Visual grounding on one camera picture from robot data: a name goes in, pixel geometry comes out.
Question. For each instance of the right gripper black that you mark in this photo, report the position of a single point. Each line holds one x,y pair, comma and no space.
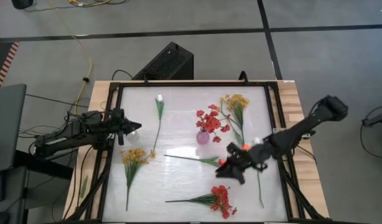
254,158

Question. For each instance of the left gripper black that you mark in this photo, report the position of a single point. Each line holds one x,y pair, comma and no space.
111,129

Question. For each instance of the orange artificial tulip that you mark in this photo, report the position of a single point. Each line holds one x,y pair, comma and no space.
246,147

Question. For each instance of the green artificial grass stem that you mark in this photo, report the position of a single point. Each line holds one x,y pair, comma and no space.
209,160

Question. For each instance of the yellow artificial flower bunch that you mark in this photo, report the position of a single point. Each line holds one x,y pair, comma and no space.
133,155
237,102

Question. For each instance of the red artificial flower bunch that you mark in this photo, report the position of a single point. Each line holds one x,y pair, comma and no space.
220,199
211,123

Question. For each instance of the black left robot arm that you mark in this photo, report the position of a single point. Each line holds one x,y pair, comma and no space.
63,140

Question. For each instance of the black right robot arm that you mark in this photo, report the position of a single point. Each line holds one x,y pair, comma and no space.
303,127

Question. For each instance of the clear cut-glass vase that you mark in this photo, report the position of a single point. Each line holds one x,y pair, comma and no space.
134,136

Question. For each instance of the pink glass vase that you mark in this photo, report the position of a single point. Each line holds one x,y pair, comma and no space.
203,137

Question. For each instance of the white glossy table board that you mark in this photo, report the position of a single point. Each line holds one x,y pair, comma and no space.
178,186

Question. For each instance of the loose green leaf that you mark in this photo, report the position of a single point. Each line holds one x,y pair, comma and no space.
83,186

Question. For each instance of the black computer tower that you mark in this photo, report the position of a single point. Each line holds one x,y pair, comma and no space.
169,62

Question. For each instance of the grey laptop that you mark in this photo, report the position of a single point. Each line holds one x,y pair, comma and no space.
7,124

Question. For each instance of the black orange striped mat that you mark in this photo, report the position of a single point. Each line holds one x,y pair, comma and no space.
4,62

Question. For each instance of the black stand foot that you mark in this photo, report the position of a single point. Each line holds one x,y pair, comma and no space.
377,119

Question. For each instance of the black round floor object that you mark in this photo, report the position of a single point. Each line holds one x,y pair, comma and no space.
22,3

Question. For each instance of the black aluminium table frame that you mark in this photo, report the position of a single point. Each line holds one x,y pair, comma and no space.
194,84

